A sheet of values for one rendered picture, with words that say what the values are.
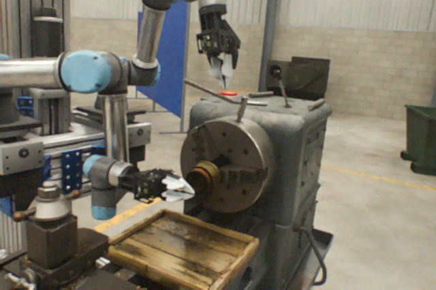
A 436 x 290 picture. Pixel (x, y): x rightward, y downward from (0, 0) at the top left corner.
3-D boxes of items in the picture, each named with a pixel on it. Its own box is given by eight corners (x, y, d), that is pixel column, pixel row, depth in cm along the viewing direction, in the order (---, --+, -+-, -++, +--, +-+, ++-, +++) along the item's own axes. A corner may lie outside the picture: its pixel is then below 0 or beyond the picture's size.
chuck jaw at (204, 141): (213, 159, 120) (199, 127, 121) (225, 154, 118) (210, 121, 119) (197, 167, 111) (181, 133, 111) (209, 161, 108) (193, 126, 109)
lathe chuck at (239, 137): (184, 181, 135) (204, 103, 125) (257, 219, 123) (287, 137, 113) (170, 188, 127) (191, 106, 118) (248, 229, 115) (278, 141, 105)
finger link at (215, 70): (207, 90, 95) (203, 56, 94) (218, 89, 100) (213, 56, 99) (217, 89, 94) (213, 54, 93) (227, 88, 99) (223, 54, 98)
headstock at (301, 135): (237, 160, 197) (244, 91, 189) (323, 180, 176) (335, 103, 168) (177, 194, 146) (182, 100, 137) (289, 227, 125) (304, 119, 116)
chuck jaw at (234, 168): (232, 159, 117) (266, 165, 112) (231, 173, 118) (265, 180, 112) (216, 167, 107) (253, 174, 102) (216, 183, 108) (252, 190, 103)
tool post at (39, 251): (58, 243, 76) (56, 200, 74) (82, 254, 73) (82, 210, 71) (26, 259, 70) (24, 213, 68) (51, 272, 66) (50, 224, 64)
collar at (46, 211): (53, 199, 74) (53, 186, 73) (80, 210, 71) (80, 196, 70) (18, 213, 67) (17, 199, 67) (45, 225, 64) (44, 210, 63)
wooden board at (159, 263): (163, 217, 125) (163, 207, 124) (257, 250, 109) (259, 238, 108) (99, 256, 99) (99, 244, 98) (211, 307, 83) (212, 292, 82)
